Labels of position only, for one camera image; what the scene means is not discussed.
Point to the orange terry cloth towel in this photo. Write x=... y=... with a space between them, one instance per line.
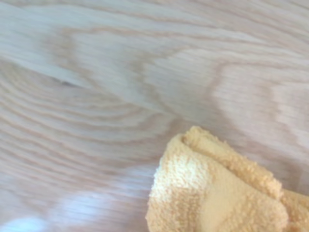
x=212 y=188

